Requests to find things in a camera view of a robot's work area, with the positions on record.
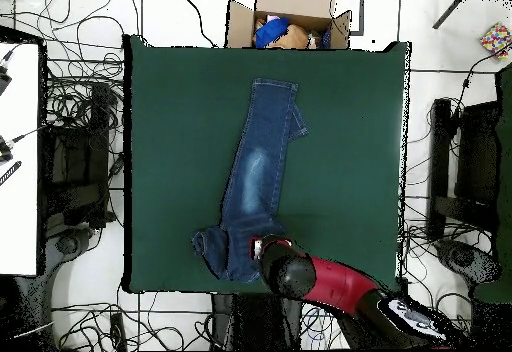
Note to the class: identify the blue denim jeans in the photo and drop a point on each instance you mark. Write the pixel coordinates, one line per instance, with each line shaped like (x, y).
(260, 168)

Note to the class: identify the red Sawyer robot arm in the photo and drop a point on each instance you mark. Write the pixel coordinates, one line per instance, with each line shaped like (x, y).
(340, 284)

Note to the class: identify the colourful patterned item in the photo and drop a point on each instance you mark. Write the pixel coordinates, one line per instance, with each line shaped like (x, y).
(498, 40)

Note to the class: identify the dark green table cloth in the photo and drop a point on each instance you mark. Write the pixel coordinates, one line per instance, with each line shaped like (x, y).
(180, 128)

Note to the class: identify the grey round stand foot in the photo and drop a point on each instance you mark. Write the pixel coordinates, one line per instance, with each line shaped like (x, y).
(68, 244)
(460, 258)

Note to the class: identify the black equipment box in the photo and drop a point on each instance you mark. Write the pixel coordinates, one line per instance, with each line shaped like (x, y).
(76, 168)

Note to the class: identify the tan cloth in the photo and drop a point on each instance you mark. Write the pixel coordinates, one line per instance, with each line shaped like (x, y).
(294, 38)

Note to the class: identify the blue cloth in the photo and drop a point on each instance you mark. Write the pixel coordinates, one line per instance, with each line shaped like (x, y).
(270, 32)

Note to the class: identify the white table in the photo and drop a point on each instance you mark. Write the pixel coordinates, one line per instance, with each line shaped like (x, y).
(20, 216)

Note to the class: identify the brown cardboard box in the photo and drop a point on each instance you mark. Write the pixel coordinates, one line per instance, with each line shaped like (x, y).
(292, 2)

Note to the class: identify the dark green covered furniture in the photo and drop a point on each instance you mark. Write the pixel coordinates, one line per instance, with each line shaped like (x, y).
(504, 168)

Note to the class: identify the grey metal bar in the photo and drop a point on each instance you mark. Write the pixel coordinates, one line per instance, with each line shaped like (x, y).
(454, 8)

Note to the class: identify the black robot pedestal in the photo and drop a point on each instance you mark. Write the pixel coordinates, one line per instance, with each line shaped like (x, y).
(256, 320)

